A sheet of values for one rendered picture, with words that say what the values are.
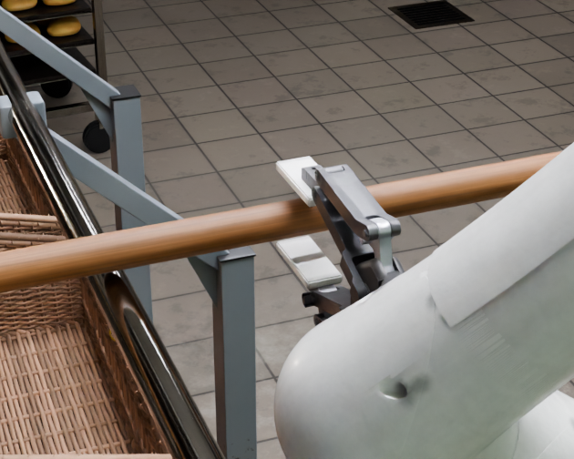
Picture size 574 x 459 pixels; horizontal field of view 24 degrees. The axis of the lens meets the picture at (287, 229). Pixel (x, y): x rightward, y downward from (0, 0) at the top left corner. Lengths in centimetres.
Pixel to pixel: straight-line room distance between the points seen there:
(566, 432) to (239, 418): 89
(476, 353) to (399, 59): 397
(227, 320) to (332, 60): 309
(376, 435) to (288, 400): 5
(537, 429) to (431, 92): 363
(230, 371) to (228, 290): 11
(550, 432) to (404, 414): 12
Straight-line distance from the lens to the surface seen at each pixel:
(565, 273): 62
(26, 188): 239
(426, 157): 390
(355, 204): 95
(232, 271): 149
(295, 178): 104
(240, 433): 162
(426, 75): 447
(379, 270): 92
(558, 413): 76
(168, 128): 407
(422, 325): 65
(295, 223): 105
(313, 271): 106
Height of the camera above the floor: 170
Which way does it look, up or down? 29 degrees down
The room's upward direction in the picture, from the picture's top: straight up
